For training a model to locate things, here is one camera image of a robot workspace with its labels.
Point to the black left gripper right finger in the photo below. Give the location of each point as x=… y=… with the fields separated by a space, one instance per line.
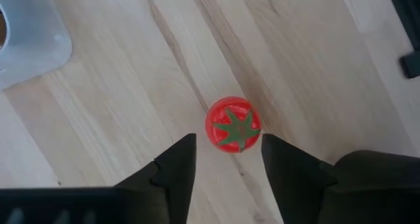
x=328 y=197

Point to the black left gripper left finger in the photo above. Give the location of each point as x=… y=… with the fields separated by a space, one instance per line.
x=115 y=204

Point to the clear plastic container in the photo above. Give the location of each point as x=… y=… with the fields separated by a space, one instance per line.
x=36 y=43

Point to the black table edge frame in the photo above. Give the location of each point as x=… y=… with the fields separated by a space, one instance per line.
x=407 y=10

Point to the table-level camera box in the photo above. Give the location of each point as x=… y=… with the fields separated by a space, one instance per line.
x=411 y=65

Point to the red toy tomato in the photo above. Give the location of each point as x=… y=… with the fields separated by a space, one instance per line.
x=233 y=123

